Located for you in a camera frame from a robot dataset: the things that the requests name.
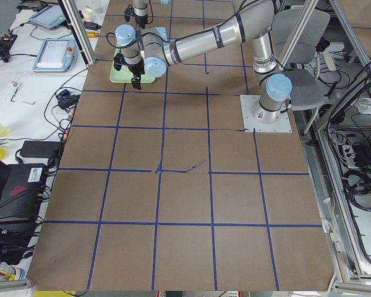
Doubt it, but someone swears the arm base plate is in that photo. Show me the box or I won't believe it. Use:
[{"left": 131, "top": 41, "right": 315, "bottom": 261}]
[{"left": 239, "top": 95, "right": 292, "bottom": 134}]

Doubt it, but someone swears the white paper cup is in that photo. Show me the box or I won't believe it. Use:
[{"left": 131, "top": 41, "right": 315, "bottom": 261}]
[{"left": 81, "top": 7, "right": 94, "bottom": 22}]

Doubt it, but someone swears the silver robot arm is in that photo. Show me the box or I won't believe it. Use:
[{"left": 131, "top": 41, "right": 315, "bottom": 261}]
[
  {"left": 124, "top": 0, "right": 170, "bottom": 29},
  {"left": 113, "top": 1, "right": 292, "bottom": 124}
]

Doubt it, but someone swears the black power adapter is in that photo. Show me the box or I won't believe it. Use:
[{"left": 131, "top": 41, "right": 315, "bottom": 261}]
[{"left": 19, "top": 140, "right": 59, "bottom": 158}]

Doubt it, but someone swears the light green plastic tray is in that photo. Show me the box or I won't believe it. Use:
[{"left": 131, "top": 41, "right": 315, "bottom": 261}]
[{"left": 109, "top": 46, "right": 157, "bottom": 85}]

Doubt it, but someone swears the grey office chair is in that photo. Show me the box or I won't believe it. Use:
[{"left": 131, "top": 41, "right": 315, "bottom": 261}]
[{"left": 272, "top": 8, "right": 330, "bottom": 111}]

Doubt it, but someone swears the blue teach pendant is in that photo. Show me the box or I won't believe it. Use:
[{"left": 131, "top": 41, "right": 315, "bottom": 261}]
[
  {"left": 28, "top": 6, "right": 66, "bottom": 30},
  {"left": 32, "top": 38, "right": 76, "bottom": 72}
]

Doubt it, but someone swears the blue teach pendant far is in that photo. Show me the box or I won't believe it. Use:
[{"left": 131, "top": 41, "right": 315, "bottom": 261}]
[{"left": 28, "top": 6, "right": 66, "bottom": 30}]

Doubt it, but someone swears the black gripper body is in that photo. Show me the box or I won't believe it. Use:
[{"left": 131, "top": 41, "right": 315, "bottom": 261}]
[
  {"left": 124, "top": 4, "right": 134, "bottom": 22},
  {"left": 128, "top": 60, "right": 145, "bottom": 80}
]

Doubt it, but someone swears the black computer box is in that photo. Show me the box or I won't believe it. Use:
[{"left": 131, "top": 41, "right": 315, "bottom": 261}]
[{"left": 0, "top": 160, "right": 47, "bottom": 223}]

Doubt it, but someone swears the blue teach pendant near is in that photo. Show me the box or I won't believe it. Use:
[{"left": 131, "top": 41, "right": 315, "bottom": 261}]
[{"left": 32, "top": 38, "right": 76, "bottom": 72}]

